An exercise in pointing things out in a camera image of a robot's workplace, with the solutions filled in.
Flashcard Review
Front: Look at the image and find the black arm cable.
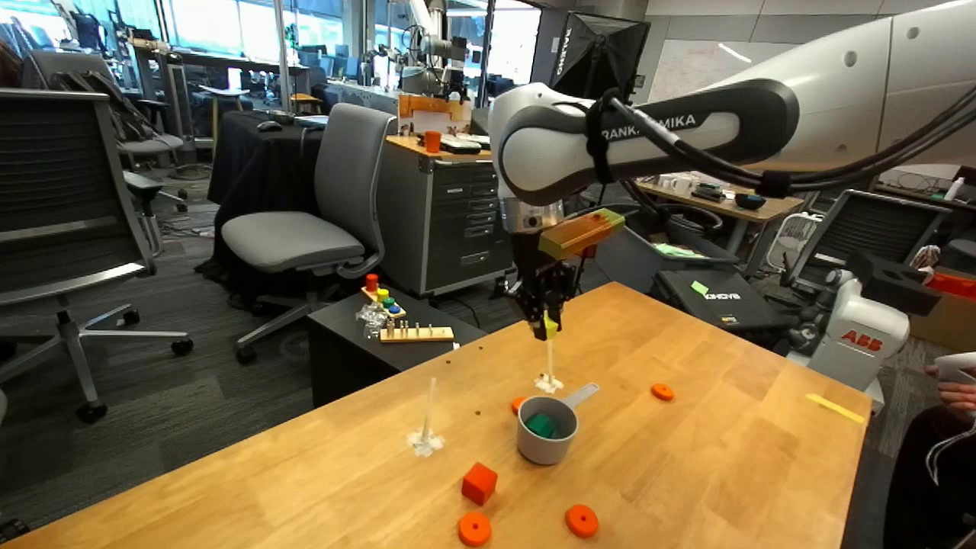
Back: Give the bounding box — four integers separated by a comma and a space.
583, 88, 976, 202

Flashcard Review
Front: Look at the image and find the clear plastic bag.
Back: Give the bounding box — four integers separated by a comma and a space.
354, 301, 395, 344

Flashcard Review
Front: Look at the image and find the grey measuring cup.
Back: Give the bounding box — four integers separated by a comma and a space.
514, 380, 605, 470

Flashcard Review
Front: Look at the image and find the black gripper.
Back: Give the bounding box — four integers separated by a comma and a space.
506, 226, 589, 344

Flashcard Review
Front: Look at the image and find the black side table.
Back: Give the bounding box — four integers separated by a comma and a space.
304, 288, 486, 409

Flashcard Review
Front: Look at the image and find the yellow tape strip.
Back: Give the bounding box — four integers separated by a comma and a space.
803, 390, 871, 427

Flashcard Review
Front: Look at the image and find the dark tilted screen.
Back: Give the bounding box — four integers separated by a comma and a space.
790, 185, 954, 288

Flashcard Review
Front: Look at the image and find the grey metal cabinet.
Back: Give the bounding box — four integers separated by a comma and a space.
375, 133, 515, 300

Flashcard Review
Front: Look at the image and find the green block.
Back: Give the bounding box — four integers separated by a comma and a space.
525, 409, 573, 441

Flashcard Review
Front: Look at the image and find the black draped table cloth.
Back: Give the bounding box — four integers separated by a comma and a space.
209, 108, 329, 277

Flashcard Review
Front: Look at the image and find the person in dark clothing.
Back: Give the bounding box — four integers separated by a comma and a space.
882, 349, 976, 549

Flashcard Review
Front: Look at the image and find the black softbox panel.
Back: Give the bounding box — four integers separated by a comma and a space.
551, 12, 653, 105

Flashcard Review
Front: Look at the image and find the colourful stacking toy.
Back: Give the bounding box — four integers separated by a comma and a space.
357, 271, 410, 323

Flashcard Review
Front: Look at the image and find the orange cube block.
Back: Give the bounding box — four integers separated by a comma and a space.
459, 462, 500, 508

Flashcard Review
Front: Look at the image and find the black mesh office chair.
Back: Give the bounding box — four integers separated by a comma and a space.
0, 85, 195, 425

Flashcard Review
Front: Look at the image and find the grey office chair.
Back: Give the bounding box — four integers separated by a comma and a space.
219, 101, 400, 365

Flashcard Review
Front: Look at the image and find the white ABB robot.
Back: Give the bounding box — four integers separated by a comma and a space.
805, 271, 911, 392

